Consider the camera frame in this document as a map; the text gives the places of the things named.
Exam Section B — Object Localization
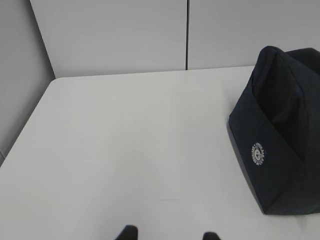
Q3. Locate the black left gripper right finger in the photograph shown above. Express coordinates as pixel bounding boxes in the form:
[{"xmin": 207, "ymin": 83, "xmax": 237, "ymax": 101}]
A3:
[{"xmin": 202, "ymin": 231, "xmax": 221, "ymax": 240}]

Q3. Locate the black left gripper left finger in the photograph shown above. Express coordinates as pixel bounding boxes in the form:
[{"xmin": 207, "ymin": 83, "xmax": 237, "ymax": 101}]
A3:
[{"xmin": 116, "ymin": 225, "xmax": 139, "ymax": 240}]

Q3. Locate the navy blue lunch bag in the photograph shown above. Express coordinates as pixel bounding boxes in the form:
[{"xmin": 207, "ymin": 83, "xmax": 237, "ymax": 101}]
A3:
[{"xmin": 228, "ymin": 46, "xmax": 320, "ymax": 216}]

